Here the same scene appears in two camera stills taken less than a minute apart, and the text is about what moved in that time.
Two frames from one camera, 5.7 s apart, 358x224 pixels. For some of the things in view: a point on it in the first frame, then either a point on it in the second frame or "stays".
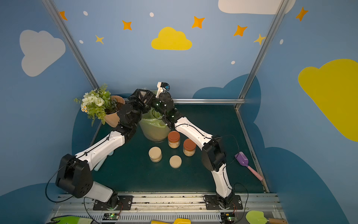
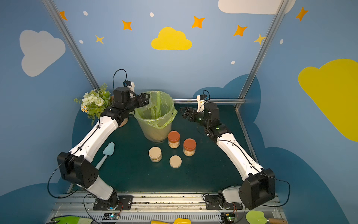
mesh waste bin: [153, 127] stays
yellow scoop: [176, 221] stays
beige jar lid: [175, 161] stays
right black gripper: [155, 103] → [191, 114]
